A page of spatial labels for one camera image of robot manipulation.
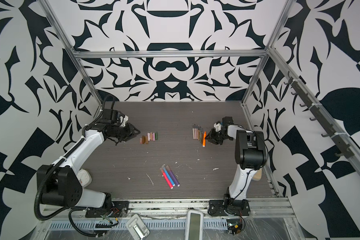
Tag orange marker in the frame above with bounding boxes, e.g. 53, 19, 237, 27
203, 131, 207, 148

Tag black hook rail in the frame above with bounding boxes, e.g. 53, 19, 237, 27
285, 72, 355, 159

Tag blue marker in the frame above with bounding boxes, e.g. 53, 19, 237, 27
162, 165, 175, 188

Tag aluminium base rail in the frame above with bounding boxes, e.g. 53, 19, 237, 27
38, 197, 296, 223

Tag purple marker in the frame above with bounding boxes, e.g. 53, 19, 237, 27
166, 166, 180, 187

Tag red pink marker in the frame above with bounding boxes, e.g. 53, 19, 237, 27
160, 168, 173, 189

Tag left circuit board wires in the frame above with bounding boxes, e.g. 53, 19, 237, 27
94, 217, 119, 230

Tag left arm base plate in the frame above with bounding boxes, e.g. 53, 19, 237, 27
85, 201, 130, 218

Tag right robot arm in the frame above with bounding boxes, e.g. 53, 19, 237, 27
206, 117, 268, 202

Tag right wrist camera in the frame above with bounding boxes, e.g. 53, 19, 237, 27
214, 121, 222, 132

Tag white tablet device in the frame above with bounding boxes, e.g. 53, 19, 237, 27
185, 210, 204, 240

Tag green lit circuit board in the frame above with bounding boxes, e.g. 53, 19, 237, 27
227, 218, 246, 235

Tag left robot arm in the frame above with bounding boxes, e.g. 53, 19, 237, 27
34, 109, 141, 221

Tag white timer clock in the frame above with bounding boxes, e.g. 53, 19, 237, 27
77, 169, 92, 188

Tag beige sponge block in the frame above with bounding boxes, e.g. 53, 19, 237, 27
252, 168, 263, 182

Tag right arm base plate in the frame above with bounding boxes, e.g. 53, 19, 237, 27
208, 200, 251, 217

